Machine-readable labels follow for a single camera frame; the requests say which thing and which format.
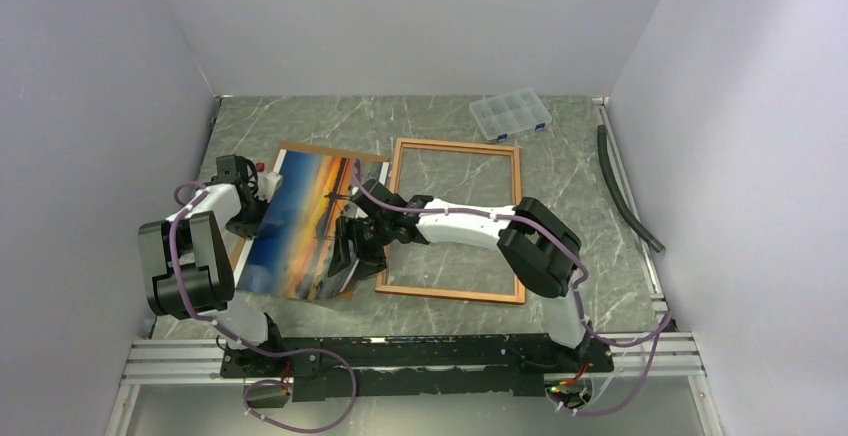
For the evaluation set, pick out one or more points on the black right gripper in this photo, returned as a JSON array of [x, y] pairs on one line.
[[349, 228]]

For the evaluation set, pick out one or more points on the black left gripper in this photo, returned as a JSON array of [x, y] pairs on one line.
[[247, 230]]

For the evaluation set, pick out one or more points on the brown frame backing board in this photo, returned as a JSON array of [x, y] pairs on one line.
[[311, 155]]

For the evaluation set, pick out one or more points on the orange wooden picture frame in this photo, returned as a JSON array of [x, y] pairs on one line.
[[452, 223]]

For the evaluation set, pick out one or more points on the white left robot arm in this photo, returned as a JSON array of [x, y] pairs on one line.
[[184, 260]]

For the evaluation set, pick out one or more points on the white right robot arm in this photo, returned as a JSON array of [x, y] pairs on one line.
[[539, 248]]

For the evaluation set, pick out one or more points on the clear plastic organizer box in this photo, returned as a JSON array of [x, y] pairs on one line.
[[508, 114]]

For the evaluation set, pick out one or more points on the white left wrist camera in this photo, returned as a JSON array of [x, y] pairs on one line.
[[267, 182]]

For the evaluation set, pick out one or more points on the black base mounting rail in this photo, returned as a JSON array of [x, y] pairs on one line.
[[321, 368]]

